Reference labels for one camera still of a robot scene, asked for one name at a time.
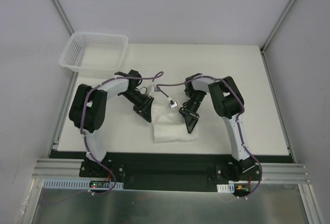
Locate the slotted cable duct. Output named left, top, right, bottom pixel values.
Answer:
left=217, top=183, right=235, bottom=194
left=43, top=179, right=124, bottom=191

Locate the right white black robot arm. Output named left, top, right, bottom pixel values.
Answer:
left=179, top=73, right=256, bottom=182

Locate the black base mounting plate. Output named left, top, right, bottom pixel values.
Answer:
left=48, top=150, right=262, bottom=191

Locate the right slotted cable duct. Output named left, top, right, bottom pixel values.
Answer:
left=217, top=183, right=235, bottom=194

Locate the left slotted cable duct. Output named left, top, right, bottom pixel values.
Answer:
left=43, top=179, right=124, bottom=191

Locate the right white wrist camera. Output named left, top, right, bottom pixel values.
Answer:
left=169, top=101, right=177, bottom=108

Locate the white perforated plastic basket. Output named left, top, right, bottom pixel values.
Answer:
left=59, top=31, right=129, bottom=77

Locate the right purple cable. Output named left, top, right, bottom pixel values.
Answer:
left=156, top=76, right=263, bottom=204

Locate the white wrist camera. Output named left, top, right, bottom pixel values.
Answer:
left=169, top=101, right=177, bottom=108
left=146, top=85, right=159, bottom=96

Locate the white t shirt robot print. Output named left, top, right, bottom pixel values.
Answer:
left=151, top=104, right=198, bottom=144

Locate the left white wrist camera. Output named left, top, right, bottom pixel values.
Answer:
left=146, top=85, right=159, bottom=96

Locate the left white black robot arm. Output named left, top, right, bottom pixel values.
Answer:
left=69, top=70, right=154, bottom=177

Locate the aluminium frame rail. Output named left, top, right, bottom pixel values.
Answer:
left=32, top=159, right=311, bottom=185

